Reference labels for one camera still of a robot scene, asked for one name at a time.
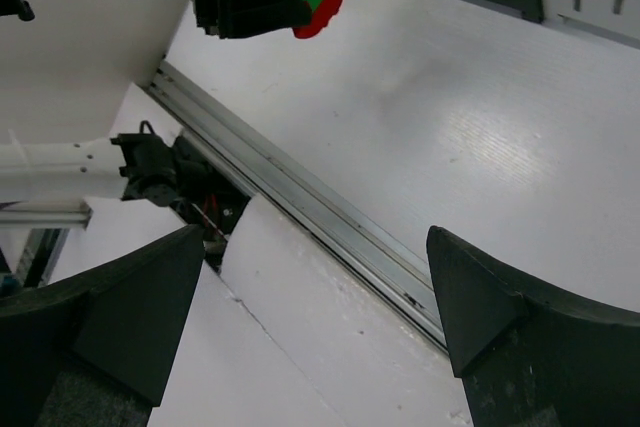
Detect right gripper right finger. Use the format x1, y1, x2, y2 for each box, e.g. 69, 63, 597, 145
426, 226, 639, 426

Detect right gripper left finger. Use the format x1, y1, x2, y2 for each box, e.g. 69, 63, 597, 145
1, 225, 204, 426

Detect red lego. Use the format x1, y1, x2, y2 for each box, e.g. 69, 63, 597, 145
293, 0, 343, 40

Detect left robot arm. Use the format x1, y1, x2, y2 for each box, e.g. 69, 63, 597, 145
1, 0, 312, 207

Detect white foil covered plate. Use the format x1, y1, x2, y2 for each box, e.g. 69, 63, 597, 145
151, 197, 471, 426

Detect aluminium rail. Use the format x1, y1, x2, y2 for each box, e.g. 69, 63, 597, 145
147, 61, 446, 350

